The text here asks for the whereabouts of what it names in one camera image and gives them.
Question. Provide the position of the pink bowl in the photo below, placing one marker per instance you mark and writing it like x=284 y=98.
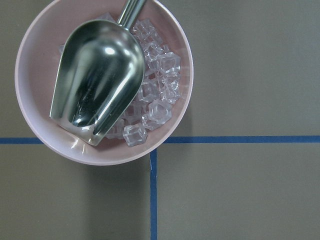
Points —
x=37 y=65

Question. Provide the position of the metal ice scoop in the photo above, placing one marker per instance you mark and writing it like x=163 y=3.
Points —
x=101 y=69

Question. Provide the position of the clear fake ice cubes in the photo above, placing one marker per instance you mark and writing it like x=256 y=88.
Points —
x=152 y=105

